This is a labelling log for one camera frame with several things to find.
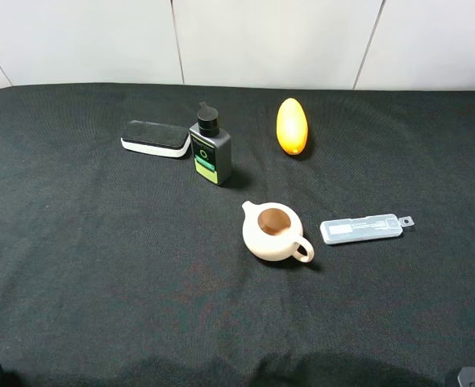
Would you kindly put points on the orange yellow mango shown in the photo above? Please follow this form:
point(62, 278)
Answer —
point(292, 127)

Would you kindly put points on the cream ceramic teapot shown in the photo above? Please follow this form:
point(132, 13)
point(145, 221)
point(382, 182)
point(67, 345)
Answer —
point(273, 232)

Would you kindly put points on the grey bottle black cap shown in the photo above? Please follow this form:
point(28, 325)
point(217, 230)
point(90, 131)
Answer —
point(211, 146)

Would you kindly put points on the black white board eraser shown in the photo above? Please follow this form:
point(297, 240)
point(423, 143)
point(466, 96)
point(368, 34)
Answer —
point(155, 139)

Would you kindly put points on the clear flat plastic case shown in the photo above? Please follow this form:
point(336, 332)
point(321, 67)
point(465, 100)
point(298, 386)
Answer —
point(350, 230)

